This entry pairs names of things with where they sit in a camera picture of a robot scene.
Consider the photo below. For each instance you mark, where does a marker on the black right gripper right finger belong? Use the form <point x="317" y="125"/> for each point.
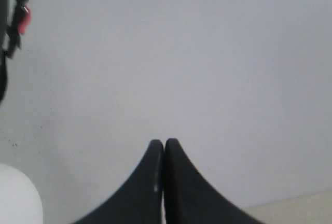
<point x="189" y="197"/>

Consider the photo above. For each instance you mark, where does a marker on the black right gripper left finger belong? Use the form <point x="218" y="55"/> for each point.
<point x="138" y="200"/>

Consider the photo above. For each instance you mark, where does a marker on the black helmet with visor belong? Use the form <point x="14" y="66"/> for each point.
<point x="15" y="29"/>

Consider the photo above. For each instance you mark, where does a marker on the white mannequin head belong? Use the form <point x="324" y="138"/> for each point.
<point x="20" y="200"/>

